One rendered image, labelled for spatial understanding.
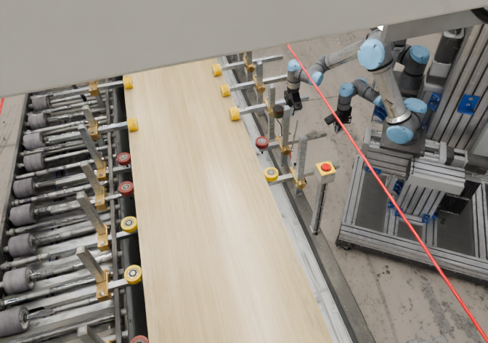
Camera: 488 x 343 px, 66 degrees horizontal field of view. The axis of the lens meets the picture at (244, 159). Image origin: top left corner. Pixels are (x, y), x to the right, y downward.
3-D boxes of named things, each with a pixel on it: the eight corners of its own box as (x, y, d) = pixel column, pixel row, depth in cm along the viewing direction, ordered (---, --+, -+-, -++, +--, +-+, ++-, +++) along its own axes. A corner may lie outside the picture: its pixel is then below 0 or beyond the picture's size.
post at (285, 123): (285, 162, 241) (287, 103, 206) (286, 166, 239) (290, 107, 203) (279, 163, 241) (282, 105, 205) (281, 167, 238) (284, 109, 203)
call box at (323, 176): (327, 171, 175) (330, 160, 170) (334, 182, 171) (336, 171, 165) (314, 174, 174) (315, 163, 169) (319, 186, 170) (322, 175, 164)
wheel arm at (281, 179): (336, 166, 223) (338, 160, 220) (339, 169, 221) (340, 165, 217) (266, 182, 216) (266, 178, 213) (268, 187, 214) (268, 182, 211)
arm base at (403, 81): (423, 78, 237) (428, 64, 230) (422, 92, 228) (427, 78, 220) (398, 73, 241) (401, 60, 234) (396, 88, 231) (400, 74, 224)
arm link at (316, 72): (327, 67, 197) (308, 60, 201) (317, 78, 191) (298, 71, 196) (326, 79, 203) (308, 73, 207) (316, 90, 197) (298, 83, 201)
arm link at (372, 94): (421, 19, 184) (386, 104, 216) (401, 11, 190) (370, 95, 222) (409, 22, 178) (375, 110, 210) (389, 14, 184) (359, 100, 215)
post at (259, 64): (261, 115, 276) (261, 59, 240) (263, 119, 274) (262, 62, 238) (257, 117, 275) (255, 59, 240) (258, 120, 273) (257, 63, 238)
